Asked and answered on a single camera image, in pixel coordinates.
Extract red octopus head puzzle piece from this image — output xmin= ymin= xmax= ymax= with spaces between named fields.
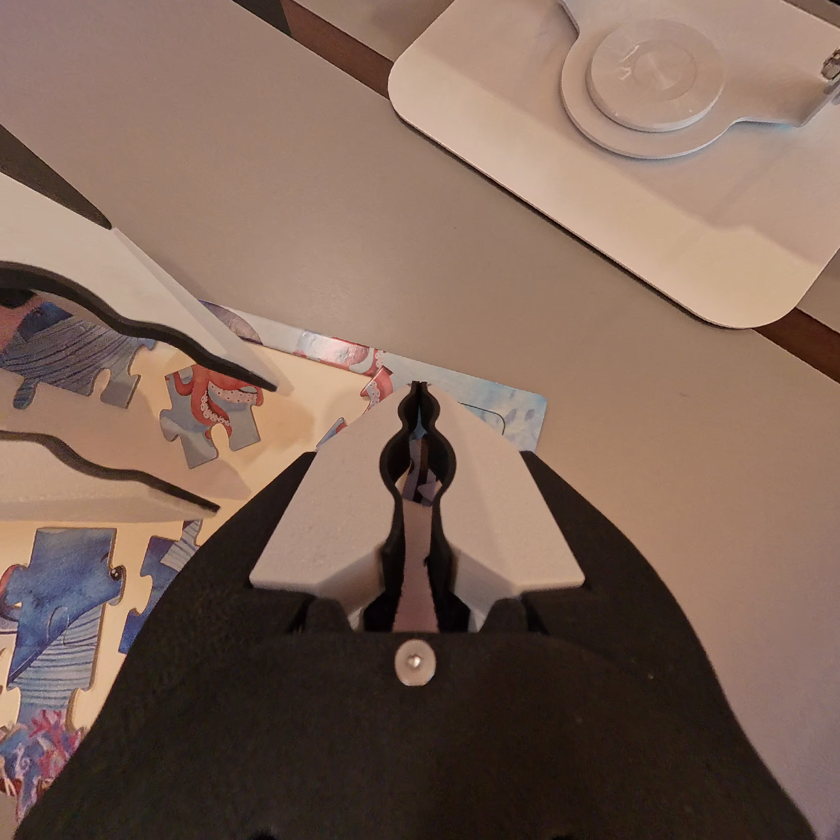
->
xmin=159 ymin=364 xmax=265 ymax=470

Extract dark blue striped puzzle piece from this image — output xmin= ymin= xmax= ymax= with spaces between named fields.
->
xmin=118 ymin=518 xmax=204 ymax=637

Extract sea print jigsaw puzzle board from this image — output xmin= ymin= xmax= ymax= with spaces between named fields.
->
xmin=0 ymin=289 xmax=549 ymax=824

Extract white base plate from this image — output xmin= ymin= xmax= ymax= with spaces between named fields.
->
xmin=387 ymin=0 xmax=840 ymax=329

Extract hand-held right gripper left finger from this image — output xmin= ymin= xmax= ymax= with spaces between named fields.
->
xmin=249 ymin=382 xmax=421 ymax=632

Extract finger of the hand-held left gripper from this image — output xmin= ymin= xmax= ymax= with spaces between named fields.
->
xmin=0 ymin=430 xmax=221 ymax=524
xmin=0 ymin=174 xmax=278 ymax=393

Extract pale blue octopus arm piece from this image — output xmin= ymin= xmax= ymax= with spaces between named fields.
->
xmin=318 ymin=366 xmax=448 ymax=509

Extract joined blue whale puzzle pieces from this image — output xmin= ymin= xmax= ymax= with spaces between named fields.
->
xmin=0 ymin=292 xmax=158 ymax=411

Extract round clear disc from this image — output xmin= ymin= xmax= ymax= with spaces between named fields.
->
xmin=586 ymin=20 xmax=726 ymax=132

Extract dark blue whale eye piece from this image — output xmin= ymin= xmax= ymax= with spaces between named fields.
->
xmin=0 ymin=527 xmax=127 ymax=634

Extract striped whale belly puzzle piece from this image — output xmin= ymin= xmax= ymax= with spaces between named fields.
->
xmin=0 ymin=607 xmax=106 ymax=726

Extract grey metal bracket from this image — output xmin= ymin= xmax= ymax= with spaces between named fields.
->
xmin=558 ymin=0 xmax=840 ymax=160

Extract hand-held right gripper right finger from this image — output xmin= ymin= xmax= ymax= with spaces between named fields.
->
xmin=419 ymin=382 xmax=585 ymax=632

